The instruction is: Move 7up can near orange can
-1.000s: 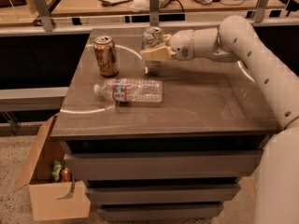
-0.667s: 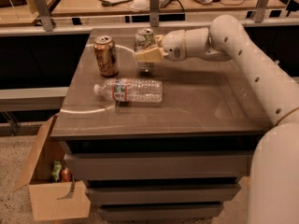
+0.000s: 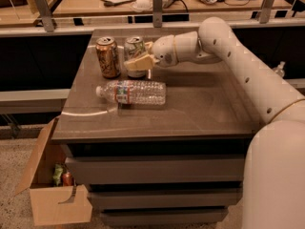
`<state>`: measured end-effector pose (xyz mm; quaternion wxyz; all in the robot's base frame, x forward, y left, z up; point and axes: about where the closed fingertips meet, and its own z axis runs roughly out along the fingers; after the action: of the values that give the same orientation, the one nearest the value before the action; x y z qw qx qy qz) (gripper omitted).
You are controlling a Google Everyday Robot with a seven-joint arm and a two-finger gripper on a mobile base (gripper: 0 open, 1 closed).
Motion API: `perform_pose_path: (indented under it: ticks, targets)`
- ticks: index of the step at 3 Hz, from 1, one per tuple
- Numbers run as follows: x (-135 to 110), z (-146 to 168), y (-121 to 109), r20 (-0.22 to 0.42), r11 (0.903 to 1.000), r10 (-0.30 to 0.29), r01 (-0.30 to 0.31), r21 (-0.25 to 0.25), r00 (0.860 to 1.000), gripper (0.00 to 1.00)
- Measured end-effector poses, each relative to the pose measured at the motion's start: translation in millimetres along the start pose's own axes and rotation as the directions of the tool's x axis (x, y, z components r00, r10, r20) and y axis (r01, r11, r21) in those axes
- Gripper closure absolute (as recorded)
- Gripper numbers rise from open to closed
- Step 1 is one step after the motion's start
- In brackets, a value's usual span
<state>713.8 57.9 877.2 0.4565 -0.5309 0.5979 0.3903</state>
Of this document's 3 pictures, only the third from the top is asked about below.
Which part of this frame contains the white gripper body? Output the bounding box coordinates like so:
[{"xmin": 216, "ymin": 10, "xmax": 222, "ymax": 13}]
[{"xmin": 152, "ymin": 35, "xmax": 177, "ymax": 67}]

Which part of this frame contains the open cardboard box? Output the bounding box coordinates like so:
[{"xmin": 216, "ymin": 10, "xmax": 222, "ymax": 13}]
[{"xmin": 15, "ymin": 118, "xmax": 92, "ymax": 226}]

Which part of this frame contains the white green 7up can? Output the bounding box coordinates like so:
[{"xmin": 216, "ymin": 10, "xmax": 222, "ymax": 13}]
[{"xmin": 124, "ymin": 36, "xmax": 146, "ymax": 79}]

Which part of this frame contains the red can in box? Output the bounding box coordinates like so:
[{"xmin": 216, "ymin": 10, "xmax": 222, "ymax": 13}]
[{"xmin": 62, "ymin": 172, "xmax": 73, "ymax": 186}]

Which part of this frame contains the grey drawer cabinet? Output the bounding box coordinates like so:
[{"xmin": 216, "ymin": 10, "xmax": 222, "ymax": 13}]
[{"xmin": 52, "ymin": 42, "xmax": 260, "ymax": 226}]

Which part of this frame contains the metal bracket right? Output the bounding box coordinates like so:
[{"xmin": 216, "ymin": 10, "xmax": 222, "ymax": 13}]
[{"xmin": 258, "ymin": 0, "xmax": 275, "ymax": 24}]

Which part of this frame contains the metal bracket middle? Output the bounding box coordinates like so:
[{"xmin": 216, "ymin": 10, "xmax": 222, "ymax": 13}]
[{"xmin": 152, "ymin": 0, "xmax": 162, "ymax": 28}]

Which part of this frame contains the metal bracket left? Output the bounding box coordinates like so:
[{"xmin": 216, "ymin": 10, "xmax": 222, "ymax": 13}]
[{"xmin": 34, "ymin": 0, "xmax": 55, "ymax": 32}]

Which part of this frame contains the white face mask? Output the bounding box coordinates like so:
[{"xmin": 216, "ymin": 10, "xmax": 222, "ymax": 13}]
[{"xmin": 131, "ymin": 0, "xmax": 152, "ymax": 12}]

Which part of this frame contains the clear plastic water bottle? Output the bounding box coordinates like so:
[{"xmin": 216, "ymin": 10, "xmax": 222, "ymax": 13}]
[{"xmin": 95, "ymin": 80, "xmax": 167, "ymax": 105}]

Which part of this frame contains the green snack bag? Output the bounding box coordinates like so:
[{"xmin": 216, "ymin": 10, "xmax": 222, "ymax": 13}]
[{"xmin": 52, "ymin": 163, "xmax": 64, "ymax": 187}]

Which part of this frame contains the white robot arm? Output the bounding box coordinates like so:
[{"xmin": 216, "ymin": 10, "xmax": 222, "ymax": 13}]
[{"xmin": 124, "ymin": 17, "xmax": 305, "ymax": 229}]

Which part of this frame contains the metal bracket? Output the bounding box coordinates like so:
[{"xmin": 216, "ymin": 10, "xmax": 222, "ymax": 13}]
[
  {"xmin": 34, "ymin": 0, "xmax": 55, "ymax": 32},
  {"xmin": 258, "ymin": 0, "xmax": 275, "ymax": 24},
  {"xmin": 152, "ymin": 0, "xmax": 162, "ymax": 28}
]

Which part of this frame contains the orange soda can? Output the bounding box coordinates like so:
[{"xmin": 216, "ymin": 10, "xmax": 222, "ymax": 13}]
[{"xmin": 95, "ymin": 36, "xmax": 120, "ymax": 78}]

